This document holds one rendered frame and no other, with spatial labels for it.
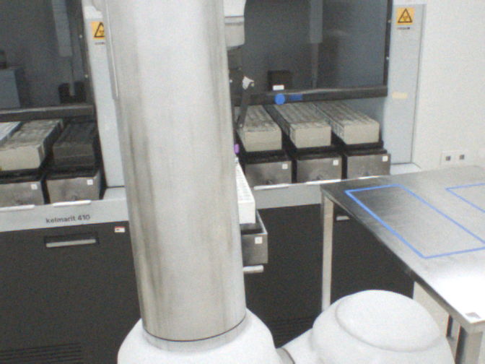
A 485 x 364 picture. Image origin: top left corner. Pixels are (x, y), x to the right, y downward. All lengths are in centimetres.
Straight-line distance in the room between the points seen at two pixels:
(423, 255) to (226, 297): 59
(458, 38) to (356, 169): 156
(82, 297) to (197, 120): 130
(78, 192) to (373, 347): 113
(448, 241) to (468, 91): 208
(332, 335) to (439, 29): 252
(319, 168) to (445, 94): 159
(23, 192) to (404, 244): 102
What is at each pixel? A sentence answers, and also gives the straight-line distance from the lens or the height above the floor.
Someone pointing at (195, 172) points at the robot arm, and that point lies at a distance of 42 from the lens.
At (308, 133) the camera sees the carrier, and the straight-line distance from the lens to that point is 158.
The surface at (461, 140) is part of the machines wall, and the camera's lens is 315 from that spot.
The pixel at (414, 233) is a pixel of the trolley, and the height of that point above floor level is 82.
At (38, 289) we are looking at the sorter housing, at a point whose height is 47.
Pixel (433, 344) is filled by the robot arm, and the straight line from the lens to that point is 55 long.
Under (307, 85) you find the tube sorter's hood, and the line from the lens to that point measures 155.
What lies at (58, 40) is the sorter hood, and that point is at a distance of 150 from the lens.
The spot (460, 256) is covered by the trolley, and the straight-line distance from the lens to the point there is 101.
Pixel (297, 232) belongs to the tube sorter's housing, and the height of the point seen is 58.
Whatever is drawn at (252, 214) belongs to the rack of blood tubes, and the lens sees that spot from 109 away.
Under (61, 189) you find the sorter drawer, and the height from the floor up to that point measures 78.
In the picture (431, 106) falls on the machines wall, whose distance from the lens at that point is 300.
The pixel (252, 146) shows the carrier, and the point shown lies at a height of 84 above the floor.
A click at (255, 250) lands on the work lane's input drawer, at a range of 109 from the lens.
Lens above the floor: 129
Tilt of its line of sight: 21 degrees down
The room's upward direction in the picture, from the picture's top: 2 degrees counter-clockwise
